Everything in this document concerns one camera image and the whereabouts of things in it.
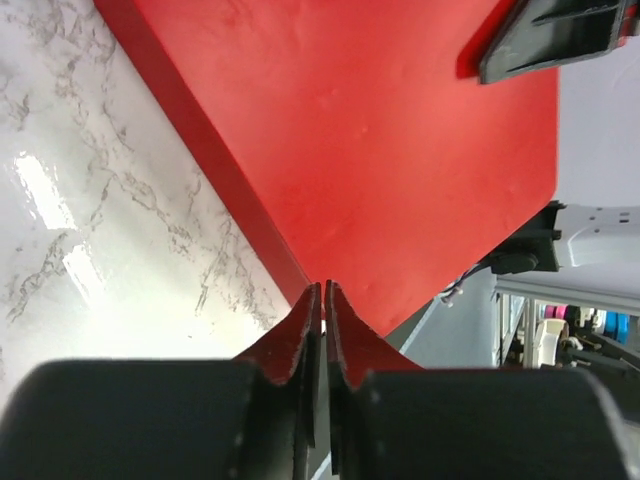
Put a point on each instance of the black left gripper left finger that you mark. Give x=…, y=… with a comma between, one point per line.
x=250, y=417

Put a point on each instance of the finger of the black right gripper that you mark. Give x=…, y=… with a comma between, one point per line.
x=539, y=35

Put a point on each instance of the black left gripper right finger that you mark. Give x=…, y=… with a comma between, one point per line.
x=393, y=419

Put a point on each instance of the red box lid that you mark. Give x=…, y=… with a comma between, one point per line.
x=350, y=140

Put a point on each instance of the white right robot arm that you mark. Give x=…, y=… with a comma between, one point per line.
x=567, y=236

